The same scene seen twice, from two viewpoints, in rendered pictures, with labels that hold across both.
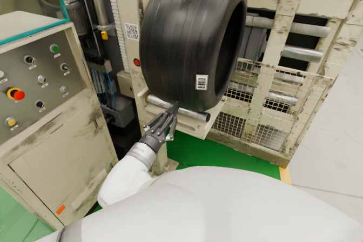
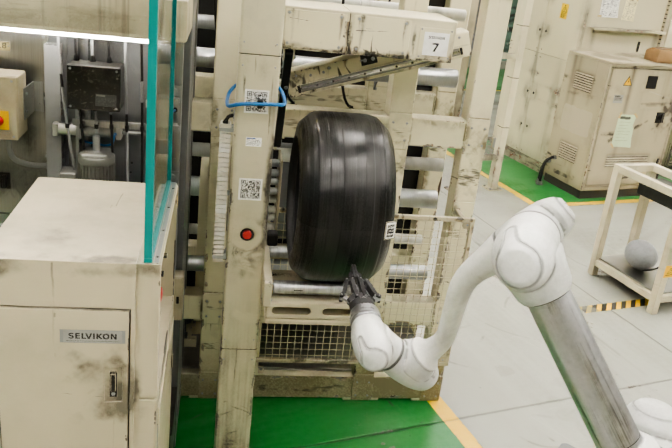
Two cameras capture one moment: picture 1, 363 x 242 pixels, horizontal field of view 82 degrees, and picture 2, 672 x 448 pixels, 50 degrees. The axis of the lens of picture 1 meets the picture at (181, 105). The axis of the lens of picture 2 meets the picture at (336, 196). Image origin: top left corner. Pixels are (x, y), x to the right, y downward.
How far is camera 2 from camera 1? 171 cm
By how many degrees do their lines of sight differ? 37
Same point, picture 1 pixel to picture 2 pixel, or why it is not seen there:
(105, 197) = (377, 345)
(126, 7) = (249, 158)
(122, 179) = (380, 328)
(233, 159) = (351, 414)
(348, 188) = (528, 397)
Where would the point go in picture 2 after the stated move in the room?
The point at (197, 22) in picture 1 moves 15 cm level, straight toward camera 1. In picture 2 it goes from (380, 169) to (408, 185)
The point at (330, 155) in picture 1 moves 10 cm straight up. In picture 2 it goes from (486, 362) to (489, 346)
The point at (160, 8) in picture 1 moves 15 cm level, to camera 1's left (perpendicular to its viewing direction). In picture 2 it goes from (334, 158) to (292, 163)
